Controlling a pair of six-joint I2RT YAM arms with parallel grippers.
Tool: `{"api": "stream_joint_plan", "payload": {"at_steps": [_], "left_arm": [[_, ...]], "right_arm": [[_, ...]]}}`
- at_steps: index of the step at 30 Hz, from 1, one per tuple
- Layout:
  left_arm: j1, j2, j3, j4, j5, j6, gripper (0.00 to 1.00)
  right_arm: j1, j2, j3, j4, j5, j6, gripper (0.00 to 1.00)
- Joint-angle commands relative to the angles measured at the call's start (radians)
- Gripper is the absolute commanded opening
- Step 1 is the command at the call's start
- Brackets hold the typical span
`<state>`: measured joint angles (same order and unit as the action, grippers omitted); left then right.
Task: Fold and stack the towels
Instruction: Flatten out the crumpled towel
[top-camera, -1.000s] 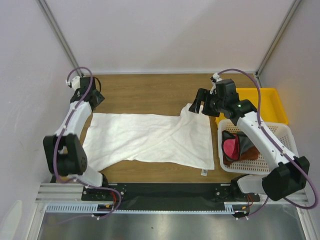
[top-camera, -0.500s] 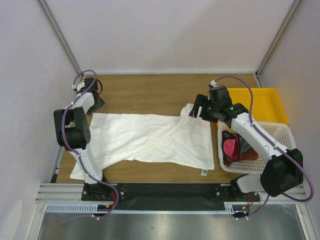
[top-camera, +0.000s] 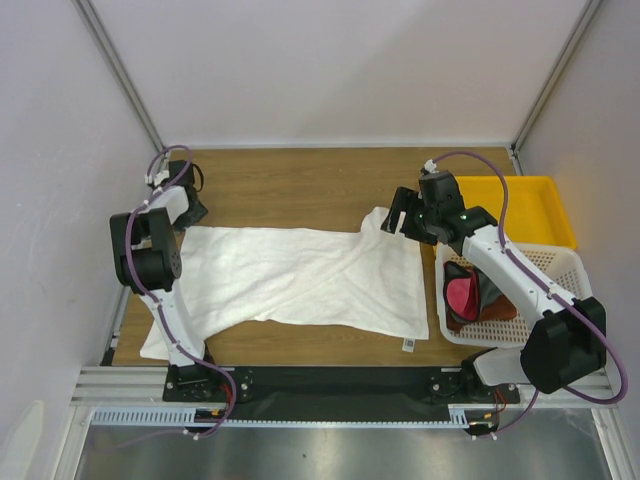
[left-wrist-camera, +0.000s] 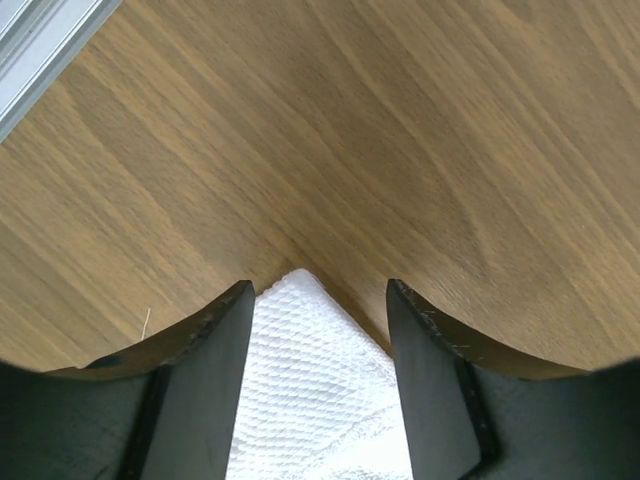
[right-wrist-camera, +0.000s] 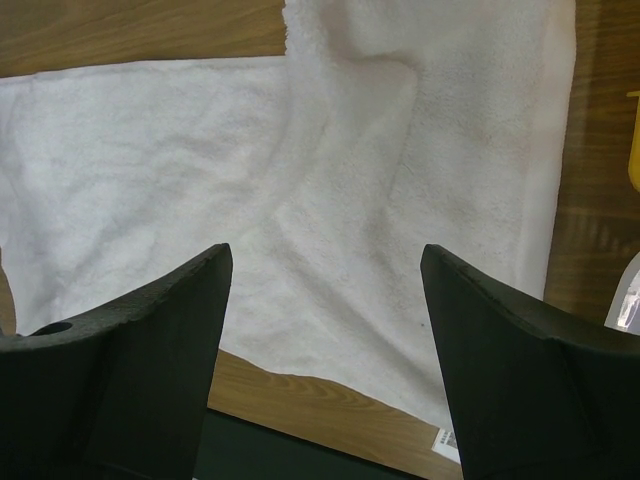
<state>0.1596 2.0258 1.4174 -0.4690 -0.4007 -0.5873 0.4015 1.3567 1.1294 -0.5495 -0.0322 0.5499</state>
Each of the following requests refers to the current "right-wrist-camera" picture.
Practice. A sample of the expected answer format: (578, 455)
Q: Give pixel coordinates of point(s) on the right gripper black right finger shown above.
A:
(533, 392)

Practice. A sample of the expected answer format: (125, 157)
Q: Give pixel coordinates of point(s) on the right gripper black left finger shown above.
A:
(120, 391)

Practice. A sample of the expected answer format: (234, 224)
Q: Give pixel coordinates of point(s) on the white towel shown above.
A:
(386, 126)

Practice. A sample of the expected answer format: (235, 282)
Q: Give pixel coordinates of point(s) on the white towel label tag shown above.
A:
(445, 445)

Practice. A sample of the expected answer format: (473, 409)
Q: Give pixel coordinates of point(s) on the white perforated plastic basket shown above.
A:
(624, 312)

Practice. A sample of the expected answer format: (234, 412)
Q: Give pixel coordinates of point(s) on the yellow plastic tray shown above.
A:
(634, 157)

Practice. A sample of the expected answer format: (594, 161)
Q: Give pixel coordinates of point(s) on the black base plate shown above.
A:
(315, 445)

